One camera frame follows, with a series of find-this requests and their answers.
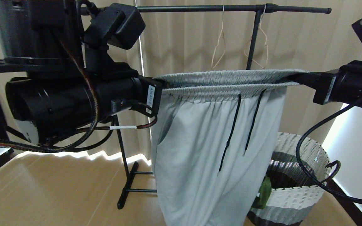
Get green garment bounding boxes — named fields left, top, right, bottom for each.
left=252, top=176, right=272, bottom=210

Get white laundry basket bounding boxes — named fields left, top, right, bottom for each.
left=247, top=132, right=342, bottom=226

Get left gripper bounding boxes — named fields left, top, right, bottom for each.
left=5, top=75, right=164, bottom=146

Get beige curtain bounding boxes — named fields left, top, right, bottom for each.
left=0, top=0, right=362, bottom=167

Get pale grey shorts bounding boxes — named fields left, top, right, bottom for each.
left=151, top=69, right=309, bottom=226

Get black clothes rack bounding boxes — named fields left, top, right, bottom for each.
left=113, top=3, right=332, bottom=210

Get black cable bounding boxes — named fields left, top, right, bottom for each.
left=296, top=89, right=362, bottom=207
left=36, top=122, right=116, bottom=154

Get pink clothes hanger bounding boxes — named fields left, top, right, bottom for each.
left=211, top=6, right=226, bottom=70
left=244, top=5, right=269, bottom=69

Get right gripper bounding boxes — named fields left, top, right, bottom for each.
left=313, top=60, right=362, bottom=117

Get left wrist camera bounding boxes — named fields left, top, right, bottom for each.
left=82, top=3, right=146, bottom=80

